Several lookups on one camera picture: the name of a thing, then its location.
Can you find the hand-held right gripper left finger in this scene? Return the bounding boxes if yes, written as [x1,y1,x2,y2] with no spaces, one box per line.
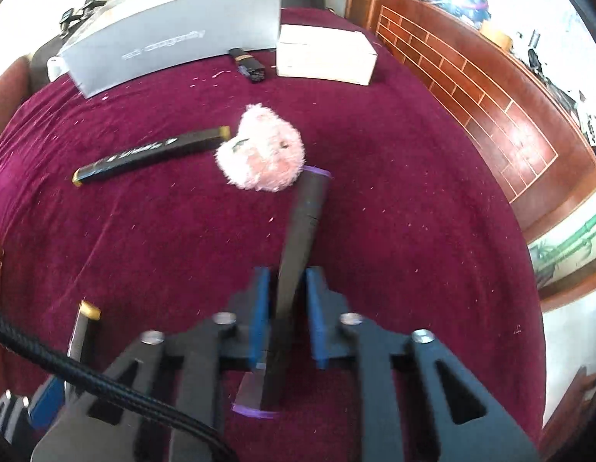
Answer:
[31,266,272,462]

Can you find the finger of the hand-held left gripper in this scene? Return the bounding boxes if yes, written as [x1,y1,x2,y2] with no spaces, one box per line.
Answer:
[28,375,68,430]

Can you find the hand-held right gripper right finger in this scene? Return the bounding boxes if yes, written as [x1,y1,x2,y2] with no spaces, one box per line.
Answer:
[305,266,541,462]

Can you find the long black box purple ends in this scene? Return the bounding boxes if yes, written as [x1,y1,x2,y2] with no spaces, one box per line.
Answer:
[232,166,333,419]

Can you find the maroon velvet cloth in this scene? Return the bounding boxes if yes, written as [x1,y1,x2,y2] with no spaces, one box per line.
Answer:
[0,7,549,462]

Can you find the pink plush toy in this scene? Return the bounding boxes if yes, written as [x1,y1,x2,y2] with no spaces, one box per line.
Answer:
[215,103,307,193]

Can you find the small black brown pack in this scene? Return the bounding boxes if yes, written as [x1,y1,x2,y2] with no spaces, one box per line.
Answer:
[229,48,267,84]

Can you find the cream white box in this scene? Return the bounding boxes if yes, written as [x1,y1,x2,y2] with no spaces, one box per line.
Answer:
[276,24,378,87]

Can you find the brown wooden furniture piece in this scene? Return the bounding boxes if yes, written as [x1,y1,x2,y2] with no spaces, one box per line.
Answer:
[538,366,596,458]

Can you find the brown wooden cabinet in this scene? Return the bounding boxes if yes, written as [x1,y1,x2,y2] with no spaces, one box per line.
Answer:
[346,0,596,313]

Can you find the large grey patterned box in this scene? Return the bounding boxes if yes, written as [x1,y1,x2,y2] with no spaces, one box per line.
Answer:
[57,0,283,99]

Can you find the small white object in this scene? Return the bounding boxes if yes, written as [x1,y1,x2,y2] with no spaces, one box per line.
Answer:
[47,56,70,80]

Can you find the red toy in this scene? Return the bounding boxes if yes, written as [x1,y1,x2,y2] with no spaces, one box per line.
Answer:
[452,0,493,22]

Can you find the black braided cable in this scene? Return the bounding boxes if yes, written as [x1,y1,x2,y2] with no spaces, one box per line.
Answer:
[0,312,241,462]

